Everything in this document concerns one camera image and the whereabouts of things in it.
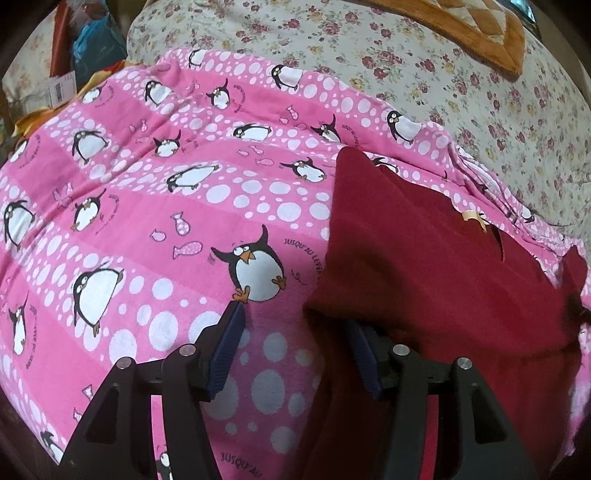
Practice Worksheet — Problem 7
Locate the white labelled packet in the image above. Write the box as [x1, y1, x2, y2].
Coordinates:
[48, 71, 77, 104]

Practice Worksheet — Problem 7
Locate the floral bed sheet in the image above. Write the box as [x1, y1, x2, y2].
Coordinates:
[126, 0, 591, 232]

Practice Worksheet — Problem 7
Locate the red cardboard box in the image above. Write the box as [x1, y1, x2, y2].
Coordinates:
[50, 0, 93, 79]

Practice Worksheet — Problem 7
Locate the blue plastic bag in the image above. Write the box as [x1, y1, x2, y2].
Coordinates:
[71, 11, 127, 86]

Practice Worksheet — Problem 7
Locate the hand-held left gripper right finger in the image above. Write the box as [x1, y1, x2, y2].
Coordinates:
[342, 319, 539, 480]

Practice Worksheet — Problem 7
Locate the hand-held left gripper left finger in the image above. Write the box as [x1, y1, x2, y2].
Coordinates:
[58, 302, 247, 480]

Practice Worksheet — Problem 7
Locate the dark red garment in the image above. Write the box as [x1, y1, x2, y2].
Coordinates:
[300, 148, 591, 480]

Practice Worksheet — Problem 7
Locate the orange quilted cushion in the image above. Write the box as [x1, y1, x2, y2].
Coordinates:
[365, 0, 527, 77]

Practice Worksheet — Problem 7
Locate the pink penguin print blanket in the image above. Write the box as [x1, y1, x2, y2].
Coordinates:
[0, 46, 591, 480]

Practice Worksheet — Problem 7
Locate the yellow cloth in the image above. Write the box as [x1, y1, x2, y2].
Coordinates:
[11, 69, 125, 139]

